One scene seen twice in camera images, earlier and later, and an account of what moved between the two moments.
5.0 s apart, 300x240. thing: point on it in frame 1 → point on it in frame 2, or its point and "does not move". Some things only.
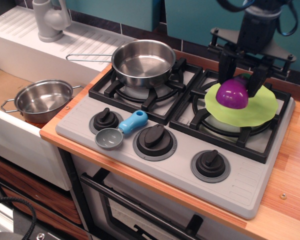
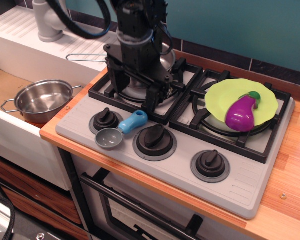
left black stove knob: (106, 119) does not move
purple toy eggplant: (233, 93) → (240, 115)
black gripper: (275, 54) → (143, 60)
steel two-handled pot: (42, 101) does not move
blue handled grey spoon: (112, 138) does not move
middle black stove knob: (154, 143) does not move
